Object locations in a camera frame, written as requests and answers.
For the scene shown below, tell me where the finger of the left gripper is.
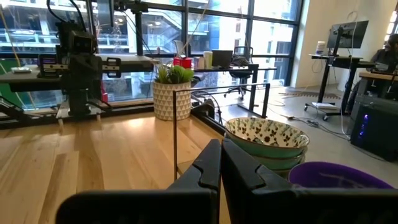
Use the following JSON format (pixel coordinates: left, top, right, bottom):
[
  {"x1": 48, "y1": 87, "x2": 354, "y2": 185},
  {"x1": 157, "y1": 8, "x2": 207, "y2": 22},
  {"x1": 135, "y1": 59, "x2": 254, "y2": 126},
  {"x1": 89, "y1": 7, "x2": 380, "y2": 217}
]
[
  {"x1": 85, "y1": 73, "x2": 103, "y2": 91},
  {"x1": 70, "y1": 73, "x2": 86, "y2": 91}
]

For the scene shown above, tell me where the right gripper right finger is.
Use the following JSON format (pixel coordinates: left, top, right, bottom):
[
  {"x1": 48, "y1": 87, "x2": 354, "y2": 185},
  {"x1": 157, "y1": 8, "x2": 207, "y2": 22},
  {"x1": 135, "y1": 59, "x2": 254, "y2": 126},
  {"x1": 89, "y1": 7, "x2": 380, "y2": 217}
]
[{"x1": 221, "y1": 139, "x2": 398, "y2": 224}]

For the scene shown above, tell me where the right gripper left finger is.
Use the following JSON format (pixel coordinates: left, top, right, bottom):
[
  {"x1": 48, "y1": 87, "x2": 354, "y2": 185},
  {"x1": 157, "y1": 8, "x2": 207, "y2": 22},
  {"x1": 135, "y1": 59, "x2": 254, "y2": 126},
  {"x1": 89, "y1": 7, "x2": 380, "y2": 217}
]
[{"x1": 55, "y1": 139, "x2": 222, "y2": 224}]

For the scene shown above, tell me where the teal mini bowl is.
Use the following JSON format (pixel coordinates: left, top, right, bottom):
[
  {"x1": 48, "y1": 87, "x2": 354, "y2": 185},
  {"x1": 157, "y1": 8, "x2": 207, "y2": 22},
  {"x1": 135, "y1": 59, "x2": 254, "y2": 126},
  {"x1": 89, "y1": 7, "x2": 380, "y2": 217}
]
[
  {"x1": 248, "y1": 151, "x2": 308, "y2": 171},
  {"x1": 224, "y1": 117, "x2": 310, "y2": 159}
]

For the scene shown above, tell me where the purple mini bowl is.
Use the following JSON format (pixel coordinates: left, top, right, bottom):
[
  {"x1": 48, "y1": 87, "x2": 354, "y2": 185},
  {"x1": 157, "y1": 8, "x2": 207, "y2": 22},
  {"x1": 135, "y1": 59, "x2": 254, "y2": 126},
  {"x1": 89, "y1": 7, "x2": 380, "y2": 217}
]
[{"x1": 288, "y1": 161, "x2": 395, "y2": 190}]

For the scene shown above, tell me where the grey desk top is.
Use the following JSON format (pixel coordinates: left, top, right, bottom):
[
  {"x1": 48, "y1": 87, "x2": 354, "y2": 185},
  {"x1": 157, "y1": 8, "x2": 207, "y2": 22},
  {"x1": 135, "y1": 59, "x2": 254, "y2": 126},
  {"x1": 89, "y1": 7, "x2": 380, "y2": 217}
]
[{"x1": 0, "y1": 54, "x2": 159, "y2": 93}]

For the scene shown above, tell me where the black-framed wooden shelf rack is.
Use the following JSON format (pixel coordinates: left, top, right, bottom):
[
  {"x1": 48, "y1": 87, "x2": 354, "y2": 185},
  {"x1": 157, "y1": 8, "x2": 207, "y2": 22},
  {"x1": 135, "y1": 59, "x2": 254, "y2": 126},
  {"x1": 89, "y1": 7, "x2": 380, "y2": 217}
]
[{"x1": 172, "y1": 82, "x2": 271, "y2": 181}]

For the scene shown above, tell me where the green plant in patterned pot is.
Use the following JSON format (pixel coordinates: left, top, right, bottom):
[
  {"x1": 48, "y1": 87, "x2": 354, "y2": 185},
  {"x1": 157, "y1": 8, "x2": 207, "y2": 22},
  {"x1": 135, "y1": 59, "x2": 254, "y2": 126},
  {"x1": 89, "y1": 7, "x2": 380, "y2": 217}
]
[{"x1": 152, "y1": 63, "x2": 195, "y2": 121}]

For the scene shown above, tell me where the red box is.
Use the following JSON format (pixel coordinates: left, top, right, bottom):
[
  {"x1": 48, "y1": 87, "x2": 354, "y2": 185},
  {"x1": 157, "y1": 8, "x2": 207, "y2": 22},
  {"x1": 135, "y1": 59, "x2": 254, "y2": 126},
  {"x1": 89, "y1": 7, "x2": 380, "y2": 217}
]
[{"x1": 173, "y1": 57, "x2": 193, "y2": 70}]

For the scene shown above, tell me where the flat white box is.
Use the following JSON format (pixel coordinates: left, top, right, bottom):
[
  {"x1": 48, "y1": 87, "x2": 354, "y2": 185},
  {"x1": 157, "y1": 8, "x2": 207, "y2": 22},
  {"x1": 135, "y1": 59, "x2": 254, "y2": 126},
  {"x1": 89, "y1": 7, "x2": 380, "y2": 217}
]
[{"x1": 312, "y1": 101, "x2": 339, "y2": 110}]

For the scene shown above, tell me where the cream paper cup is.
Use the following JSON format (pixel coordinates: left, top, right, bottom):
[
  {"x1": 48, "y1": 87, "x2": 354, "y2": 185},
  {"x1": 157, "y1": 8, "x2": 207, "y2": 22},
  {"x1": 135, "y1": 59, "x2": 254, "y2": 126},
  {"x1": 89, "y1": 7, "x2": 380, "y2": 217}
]
[{"x1": 203, "y1": 51, "x2": 213, "y2": 70}]

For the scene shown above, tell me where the black computer tower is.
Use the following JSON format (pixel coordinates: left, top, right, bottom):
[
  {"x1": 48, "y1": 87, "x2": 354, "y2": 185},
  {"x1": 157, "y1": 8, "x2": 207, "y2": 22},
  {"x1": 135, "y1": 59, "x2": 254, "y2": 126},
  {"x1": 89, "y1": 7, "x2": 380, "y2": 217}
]
[{"x1": 350, "y1": 95, "x2": 398, "y2": 162}]

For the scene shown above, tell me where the dark laptop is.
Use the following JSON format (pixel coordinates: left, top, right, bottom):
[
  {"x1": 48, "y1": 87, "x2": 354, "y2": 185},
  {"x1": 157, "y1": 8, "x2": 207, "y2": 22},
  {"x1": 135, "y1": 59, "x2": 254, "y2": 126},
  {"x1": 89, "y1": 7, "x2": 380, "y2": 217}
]
[{"x1": 211, "y1": 49, "x2": 234, "y2": 68}]

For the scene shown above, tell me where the large dark-framed window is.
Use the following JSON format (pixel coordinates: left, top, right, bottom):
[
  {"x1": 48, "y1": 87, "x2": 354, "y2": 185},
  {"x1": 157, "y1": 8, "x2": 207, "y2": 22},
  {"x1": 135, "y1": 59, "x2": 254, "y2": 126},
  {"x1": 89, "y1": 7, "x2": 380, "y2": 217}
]
[{"x1": 0, "y1": 0, "x2": 304, "y2": 110}]

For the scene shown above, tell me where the black office chair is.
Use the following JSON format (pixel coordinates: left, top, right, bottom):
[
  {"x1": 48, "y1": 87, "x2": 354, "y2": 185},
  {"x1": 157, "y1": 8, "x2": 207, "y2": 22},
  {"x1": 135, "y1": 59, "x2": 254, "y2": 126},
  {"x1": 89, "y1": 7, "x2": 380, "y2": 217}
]
[{"x1": 224, "y1": 45, "x2": 254, "y2": 100}]

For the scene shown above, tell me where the black office desk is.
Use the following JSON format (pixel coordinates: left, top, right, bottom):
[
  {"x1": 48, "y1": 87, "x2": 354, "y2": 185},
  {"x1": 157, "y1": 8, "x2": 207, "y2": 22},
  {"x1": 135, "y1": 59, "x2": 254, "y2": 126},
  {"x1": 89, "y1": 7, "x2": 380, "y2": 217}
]
[{"x1": 192, "y1": 63, "x2": 278, "y2": 113}]

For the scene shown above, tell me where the black standing desk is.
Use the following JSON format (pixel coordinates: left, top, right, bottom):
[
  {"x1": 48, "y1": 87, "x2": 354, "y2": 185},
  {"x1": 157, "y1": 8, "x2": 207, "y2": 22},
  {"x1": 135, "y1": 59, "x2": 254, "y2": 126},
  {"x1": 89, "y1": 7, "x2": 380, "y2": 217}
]
[{"x1": 303, "y1": 53, "x2": 377, "y2": 121}]

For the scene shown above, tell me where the wooden desk top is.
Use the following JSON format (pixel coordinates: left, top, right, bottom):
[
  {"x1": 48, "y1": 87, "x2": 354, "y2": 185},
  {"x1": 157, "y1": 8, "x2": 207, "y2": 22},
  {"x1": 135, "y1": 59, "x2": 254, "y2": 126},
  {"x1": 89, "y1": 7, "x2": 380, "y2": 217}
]
[{"x1": 359, "y1": 70, "x2": 398, "y2": 83}]

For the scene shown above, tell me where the person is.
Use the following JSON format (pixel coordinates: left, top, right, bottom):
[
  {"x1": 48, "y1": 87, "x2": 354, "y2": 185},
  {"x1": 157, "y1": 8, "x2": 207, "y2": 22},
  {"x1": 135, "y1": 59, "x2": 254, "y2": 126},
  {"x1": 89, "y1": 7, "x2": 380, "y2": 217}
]
[{"x1": 369, "y1": 33, "x2": 398, "y2": 74}]

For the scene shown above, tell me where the dark monitor on stand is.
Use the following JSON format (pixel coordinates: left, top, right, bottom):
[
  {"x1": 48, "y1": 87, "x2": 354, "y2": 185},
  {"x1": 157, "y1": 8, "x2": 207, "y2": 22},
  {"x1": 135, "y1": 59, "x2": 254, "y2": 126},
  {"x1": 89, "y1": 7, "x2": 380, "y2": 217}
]
[{"x1": 326, "y1": 20, "x2": 370, "y2": 57}]

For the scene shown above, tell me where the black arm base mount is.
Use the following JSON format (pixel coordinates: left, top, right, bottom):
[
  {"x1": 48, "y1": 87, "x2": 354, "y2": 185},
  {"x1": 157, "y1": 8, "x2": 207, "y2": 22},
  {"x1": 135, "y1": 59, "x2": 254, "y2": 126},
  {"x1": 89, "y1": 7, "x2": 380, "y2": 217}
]
[{"x1": 55, "y1": 99, "x2": 105, "y2": 126}]

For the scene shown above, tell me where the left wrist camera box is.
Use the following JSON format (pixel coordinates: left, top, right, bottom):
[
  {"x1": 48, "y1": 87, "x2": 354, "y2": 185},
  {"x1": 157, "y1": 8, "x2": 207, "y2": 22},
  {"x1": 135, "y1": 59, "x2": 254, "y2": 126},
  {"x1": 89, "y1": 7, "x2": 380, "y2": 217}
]
[{"x1": 67, "y1": 30, "x2": 98, "y2": 54}]

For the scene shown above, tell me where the black rig frame post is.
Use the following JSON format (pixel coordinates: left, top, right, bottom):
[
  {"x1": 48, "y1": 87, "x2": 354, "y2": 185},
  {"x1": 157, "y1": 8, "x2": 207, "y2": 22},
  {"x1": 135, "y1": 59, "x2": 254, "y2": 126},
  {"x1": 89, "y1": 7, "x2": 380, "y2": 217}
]
[{"x1": 113, "y1": 0, "x2": 149, "y2": 57}]

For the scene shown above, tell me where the floor cable bundle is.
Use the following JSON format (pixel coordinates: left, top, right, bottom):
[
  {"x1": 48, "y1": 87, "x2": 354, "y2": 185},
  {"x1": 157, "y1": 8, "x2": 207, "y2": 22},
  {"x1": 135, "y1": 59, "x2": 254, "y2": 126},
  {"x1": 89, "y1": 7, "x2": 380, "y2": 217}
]
[{"x1": 267, "y1": 102, "x2": 354, "y2": 141}]

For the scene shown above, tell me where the brown floor cable cover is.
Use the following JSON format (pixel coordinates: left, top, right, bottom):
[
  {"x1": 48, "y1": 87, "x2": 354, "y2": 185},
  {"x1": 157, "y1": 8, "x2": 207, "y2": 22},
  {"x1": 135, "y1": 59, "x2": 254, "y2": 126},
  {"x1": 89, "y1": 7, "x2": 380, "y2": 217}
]
[{"x1": 278, "y1": 91, "x2": 342, "y2": 101}]

